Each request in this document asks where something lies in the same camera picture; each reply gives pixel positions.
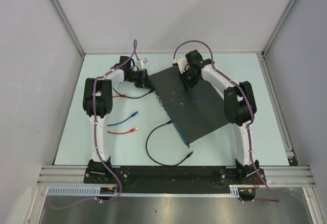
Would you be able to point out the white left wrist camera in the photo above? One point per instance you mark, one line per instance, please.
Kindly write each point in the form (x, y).
(140, 63)

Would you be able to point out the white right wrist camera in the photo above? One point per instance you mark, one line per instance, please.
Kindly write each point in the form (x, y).
(181, 63)

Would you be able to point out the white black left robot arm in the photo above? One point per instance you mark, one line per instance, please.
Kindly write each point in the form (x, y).
(98, 103)

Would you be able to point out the dark network switch box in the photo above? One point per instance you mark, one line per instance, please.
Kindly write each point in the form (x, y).
(196, 113)

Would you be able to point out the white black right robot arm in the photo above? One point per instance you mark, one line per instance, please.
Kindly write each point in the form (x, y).
(238, 104)

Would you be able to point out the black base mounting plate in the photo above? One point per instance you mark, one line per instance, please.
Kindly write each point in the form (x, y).
(214, 174)

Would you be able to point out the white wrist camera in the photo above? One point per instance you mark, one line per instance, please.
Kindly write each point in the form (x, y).
(140, 63)
(181, 63)

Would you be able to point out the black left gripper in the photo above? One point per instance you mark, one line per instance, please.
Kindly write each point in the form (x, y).
(144, 82)

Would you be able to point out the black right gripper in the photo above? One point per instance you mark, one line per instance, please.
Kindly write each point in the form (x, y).
(186, 85)

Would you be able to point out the aluminium front frame rail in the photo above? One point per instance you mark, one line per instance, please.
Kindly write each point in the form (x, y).
(276, 176)

